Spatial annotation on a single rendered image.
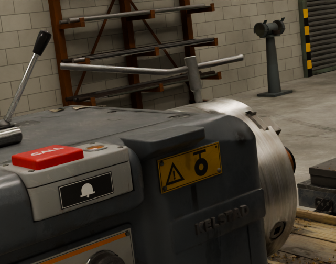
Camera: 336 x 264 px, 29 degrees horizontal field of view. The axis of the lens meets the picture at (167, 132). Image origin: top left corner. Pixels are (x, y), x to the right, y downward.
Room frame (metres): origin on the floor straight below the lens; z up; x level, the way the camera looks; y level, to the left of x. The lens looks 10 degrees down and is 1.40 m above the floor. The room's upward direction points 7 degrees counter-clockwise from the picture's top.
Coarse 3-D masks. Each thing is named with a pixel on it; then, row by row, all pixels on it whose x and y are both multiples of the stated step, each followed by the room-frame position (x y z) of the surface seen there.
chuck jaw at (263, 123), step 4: (248, 116) 1.14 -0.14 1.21; (252, 116) 1.14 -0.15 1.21; (256, 116) 1.14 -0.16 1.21; (252, 120) 1.13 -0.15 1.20; (256, 120) 1.13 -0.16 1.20; (260, 120) 1.14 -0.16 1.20; (264, 120) 1.16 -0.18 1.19; (268, 120) 1.17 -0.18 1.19; (272, 120) 1.17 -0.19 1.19; (256, 124) 1.12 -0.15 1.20; (260, 124) 1.13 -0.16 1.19; (264, 124) 1.13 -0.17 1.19; (268, 124) 1.16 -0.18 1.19; (272, 124) 1.16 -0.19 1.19; (260, 128) 1.12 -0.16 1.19; (264, 128) 1.12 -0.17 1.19; (276, 128) 1.16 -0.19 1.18; (276, 132) 1.15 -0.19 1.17
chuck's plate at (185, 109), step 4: (172, 108) 1.15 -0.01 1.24; (176, 108) 1.14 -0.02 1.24; (180, 108) 1.14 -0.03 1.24; (184, 108) 1.13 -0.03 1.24; (188, 108) 1.13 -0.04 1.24; (192, 108) 1.13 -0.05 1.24; (196, 108) 1.13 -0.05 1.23; (192, 112) 1.11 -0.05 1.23; (196, 112) 1.11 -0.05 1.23; (200, 112) 1.11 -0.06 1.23; (204, 112) 1.11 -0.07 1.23
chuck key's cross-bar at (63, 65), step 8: (232, 56) 1.22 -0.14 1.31; (240, 56) 1.22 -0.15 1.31; (64, 64) 1.15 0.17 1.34; (72, 64) 1.16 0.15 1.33; (80, 64) 1.16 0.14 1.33; (88, 64) 1.16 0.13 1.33; (200, 64) 1.20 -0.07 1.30; (208, 64) 1.20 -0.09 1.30; (216, 64) 1.21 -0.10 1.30; (112, 72) 1.17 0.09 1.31; (120, 72) 1.17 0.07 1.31; (128, 72) 1.18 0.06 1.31; (136, 72) 1.18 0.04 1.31; (144, 72) 1.18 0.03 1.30; (152, 72) 1.18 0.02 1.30; (160, 72) 1.18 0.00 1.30; (168, 72) 1.19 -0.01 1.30; (176, 72) 1.19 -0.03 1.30; (184, 72) 1.20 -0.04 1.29
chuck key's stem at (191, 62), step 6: (186, 60) 1.20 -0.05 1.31; (192, 60) 1.19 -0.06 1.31; (192, 66) 1.19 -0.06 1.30; (192, 72) 1.19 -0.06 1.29; (198, 72) 1.20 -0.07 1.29; (192, 78) 1.19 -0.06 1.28; (198, 78) 1.19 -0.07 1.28; (192, 84) 1.19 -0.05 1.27; (198, 84) 1.19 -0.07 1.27; (192, 90) 1.19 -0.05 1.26; (198, 90) 1.19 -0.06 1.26; (198, 96) 1.19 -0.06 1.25; (198, 102) 1.19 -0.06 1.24
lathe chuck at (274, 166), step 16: (208, 112) 1.11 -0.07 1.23; (224, 112) 1.12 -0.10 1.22; (240, 112) 1.13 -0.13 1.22; (256, 112) 1.15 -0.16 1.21; (256, 128) 1.10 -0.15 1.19; (272, 128) 1.12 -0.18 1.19; (256, 144) 1.07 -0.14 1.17; (272, 144) 1.09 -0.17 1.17; (272, 160) 1.07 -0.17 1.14; (288, 160) 1.09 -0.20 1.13; (272, 176) 1.06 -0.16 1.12; (288, 176) 1.08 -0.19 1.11; (272, 192) 1.05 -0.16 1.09; (288, 192) 1.07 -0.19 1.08; (272, 208) 1.05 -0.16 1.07; (288, 208) 1.07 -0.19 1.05; (272, 224) 1.05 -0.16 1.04; (288, 224) 1.08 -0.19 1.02; (272, 240) 1.07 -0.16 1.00
